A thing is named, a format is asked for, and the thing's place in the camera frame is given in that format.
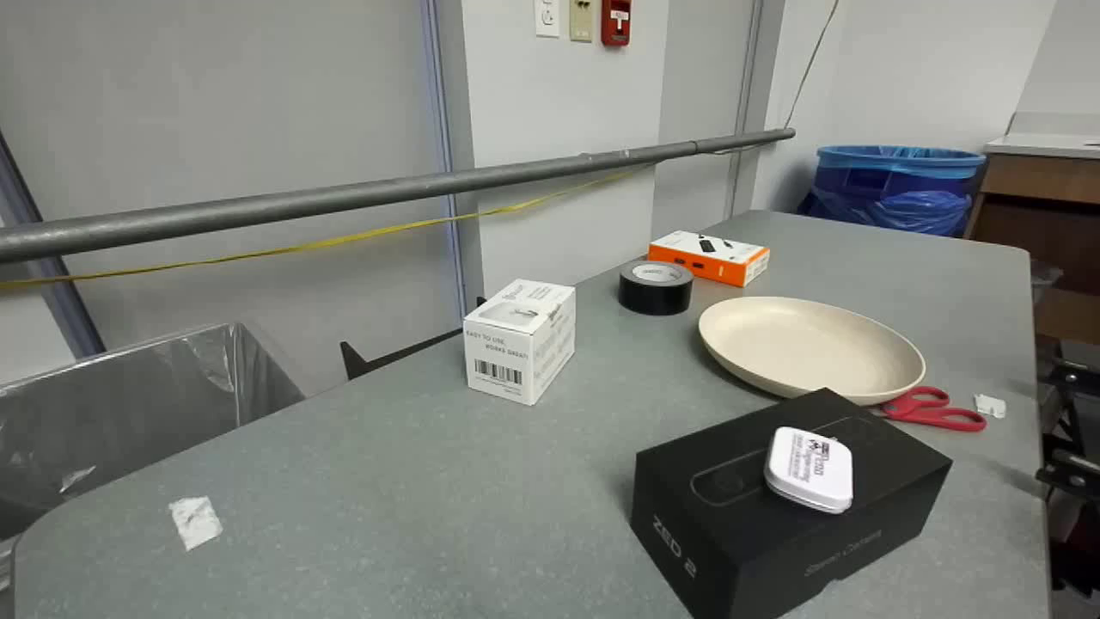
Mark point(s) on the black tape roll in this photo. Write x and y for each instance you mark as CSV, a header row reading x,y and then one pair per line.
x,y
654,294

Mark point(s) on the cream white plate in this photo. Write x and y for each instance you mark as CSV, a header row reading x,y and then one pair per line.
x,y
802,344

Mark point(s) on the small white tape piece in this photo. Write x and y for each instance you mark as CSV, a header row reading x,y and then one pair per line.
x,y
990,407

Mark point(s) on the white box with barcode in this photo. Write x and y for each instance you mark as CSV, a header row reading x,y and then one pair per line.
x,y
515,338

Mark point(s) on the orange and white box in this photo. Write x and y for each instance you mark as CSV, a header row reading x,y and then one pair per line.
x,y
707,260

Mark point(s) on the blue grey vertical strut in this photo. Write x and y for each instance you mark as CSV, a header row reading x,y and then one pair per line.
x,y
440,114

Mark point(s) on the grey metal pole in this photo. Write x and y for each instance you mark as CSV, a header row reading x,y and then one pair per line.
x,y
344,199

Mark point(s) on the large black box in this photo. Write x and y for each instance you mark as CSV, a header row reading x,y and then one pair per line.
x,y
733,537

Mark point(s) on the red fire alarm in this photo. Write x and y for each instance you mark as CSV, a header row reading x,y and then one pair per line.
x,y
615,21

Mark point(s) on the small white device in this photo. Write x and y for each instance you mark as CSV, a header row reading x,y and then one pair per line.
x,y
809,470

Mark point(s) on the blue bin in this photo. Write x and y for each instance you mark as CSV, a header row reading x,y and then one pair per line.
x,y
894,190

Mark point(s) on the white paper scrap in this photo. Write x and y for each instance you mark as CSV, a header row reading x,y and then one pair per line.
x,y
196,523

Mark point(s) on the grey bin with liner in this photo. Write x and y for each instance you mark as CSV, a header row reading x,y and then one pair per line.
x,y
113,426

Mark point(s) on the wooden desk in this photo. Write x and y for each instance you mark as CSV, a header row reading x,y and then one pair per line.
x,y
1033,217

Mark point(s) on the dark equipment stand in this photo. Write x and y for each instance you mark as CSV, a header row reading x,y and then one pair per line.
x,y
1072,484

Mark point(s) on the beige wall plate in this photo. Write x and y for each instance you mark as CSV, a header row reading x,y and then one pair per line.
x,y
583,18

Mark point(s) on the white wall switch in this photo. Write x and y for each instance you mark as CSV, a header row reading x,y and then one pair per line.
x,y
546,14

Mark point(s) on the grey wall conduit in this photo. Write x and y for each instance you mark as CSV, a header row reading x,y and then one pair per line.
x,y
757,70

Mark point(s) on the diagonal grey frame beam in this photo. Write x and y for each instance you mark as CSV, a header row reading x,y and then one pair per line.
x,y
51,277

